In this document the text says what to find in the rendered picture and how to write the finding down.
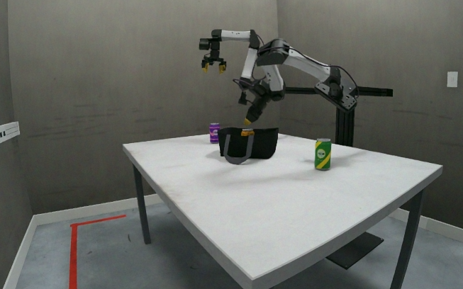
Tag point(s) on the green and yellow soda can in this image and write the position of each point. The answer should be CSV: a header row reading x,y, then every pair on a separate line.
x,y
322,154

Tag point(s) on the yellow drink can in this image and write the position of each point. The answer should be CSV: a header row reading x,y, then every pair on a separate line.
x,y
246,132

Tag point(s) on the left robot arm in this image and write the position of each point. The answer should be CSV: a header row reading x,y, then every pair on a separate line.
x,y
330,78

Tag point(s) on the black tote bag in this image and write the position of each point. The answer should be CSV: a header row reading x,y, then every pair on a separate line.
x,y
261,145

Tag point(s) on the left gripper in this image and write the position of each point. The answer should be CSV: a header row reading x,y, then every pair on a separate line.
x,y
259,106

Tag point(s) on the purple drink can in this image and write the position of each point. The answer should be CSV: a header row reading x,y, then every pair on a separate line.
x,y
213,133

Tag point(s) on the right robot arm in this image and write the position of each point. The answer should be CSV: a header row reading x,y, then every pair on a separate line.
x,y
247,36

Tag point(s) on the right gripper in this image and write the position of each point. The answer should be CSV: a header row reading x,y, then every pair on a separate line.
x,y
214,56

